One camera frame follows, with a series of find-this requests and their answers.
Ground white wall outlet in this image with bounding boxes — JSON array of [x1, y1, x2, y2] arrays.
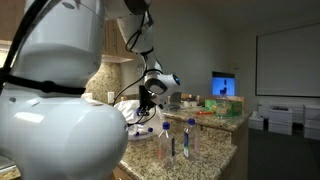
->
[[107, 92, 115, 104]]

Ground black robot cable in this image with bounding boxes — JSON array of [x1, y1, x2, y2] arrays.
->
[[112, 9, 164, 127]]

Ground white plastic bag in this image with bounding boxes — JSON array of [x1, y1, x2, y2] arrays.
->
[[115, 100, 165, 141]]

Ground white projector screen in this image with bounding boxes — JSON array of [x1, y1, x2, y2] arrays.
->
[[255, 23, 320, 98]]

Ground clear bottle blue cap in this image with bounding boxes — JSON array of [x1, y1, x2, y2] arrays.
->
[[134, 127, 153, 137], [158, 122, 175, 169], [183, 118, 200, 161]]

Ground white storage boxes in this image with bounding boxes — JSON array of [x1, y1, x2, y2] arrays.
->
[[249, 102, 320, 140]]

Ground orange marker pen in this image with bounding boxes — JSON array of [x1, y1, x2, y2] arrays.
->
[[196, 111, 213, 115]]

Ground computer monitor screen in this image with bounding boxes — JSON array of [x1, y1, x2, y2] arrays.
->
[[211, 71, 235, 96]]

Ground clear bottle behind box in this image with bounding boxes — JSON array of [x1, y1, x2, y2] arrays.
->
[[216, 104, 228, 119]]

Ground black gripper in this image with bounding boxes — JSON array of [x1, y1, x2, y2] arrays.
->
[[139, 85, 155, 112]]

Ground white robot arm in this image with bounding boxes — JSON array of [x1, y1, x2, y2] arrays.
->
[[0, 0, 180, 180]]

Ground wooden upper cabinet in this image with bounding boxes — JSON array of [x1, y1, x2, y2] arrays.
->
[[103, 20, 137, 63]]

